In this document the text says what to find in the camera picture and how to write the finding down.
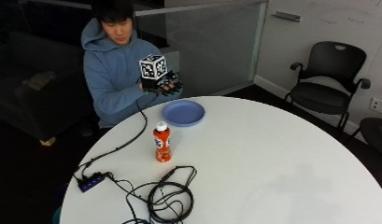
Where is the grey door handle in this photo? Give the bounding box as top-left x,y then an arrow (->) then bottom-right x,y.
272,10 -> 302,23

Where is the black usb hub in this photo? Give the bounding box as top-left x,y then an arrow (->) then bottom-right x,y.
76,172 -> 107,193

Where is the white wall socket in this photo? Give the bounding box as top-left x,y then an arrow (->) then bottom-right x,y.
369,97 -> 382,116

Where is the black office chair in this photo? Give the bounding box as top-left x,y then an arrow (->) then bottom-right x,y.
282,40 -> 373,132

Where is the blue plate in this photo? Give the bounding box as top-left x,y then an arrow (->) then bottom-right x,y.
161,99 -> 207,128

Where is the glass partition panel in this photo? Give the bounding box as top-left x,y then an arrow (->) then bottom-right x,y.
133,0 -> 270,97

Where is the black glove cable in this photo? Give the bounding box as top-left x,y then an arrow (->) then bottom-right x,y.
72,91 -> 160,181

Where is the white marker cube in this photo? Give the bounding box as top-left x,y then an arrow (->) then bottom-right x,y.
139,54 -> 168,81

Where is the orange drink bottle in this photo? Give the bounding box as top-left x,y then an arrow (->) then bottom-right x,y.
152,120 -> 173,163

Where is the coiled black cable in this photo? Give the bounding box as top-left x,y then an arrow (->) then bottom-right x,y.
104,165 -> 200,224

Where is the the person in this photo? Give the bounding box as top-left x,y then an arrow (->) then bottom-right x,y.
80,0 -> 184,129

